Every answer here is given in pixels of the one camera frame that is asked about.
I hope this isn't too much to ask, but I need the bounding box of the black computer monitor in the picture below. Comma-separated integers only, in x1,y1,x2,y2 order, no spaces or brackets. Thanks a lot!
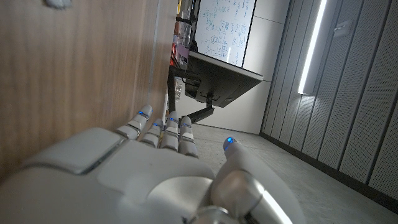
185,51,264,109

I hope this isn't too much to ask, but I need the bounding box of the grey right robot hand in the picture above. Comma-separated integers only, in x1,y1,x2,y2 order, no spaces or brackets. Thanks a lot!
0,104,307,224

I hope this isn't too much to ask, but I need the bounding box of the white light strip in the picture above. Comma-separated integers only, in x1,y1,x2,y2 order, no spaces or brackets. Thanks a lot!
297,0,328,95

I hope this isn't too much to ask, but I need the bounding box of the whiteboard with writing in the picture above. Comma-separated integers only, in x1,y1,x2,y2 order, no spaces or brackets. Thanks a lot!
194,0,257,68

